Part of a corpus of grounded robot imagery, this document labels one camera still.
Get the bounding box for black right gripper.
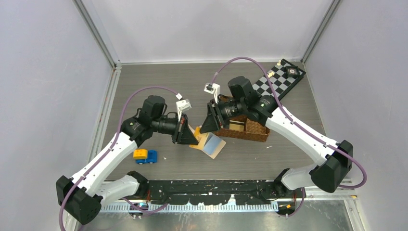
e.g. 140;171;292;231
200;98;246;135

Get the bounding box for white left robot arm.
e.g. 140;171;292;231
56;95;198;225

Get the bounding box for beige leather card holder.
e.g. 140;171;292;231
190;127;226;159

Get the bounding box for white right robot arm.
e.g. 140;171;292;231
200;76;353;198

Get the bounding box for black white chessboard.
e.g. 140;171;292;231
252;59;306;101

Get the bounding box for aluminium frame rail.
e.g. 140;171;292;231
73;0;122;161

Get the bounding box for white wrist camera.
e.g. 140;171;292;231
204;83;220;103
176;99;191;121

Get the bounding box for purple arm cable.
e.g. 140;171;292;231
208;56;368;218
58;86;183;231

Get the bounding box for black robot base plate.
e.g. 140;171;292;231
117;179;307;206

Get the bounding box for blue yellow toy car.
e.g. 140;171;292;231
132;149;158;165

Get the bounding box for gold black-striped card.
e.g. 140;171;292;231
189;126;208;150

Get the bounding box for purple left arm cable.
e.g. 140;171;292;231
58;86;183;231

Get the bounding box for woven wicker divided basket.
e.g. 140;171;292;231
213;95;271;143

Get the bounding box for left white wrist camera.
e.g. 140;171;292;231
176;99;191;121

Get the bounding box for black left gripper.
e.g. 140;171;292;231
152;112;198;144

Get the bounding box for small black square box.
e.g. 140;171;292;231
285;65;301;78

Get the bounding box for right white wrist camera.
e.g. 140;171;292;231
204;83;220;103

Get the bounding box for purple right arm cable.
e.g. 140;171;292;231
208;56;368;218

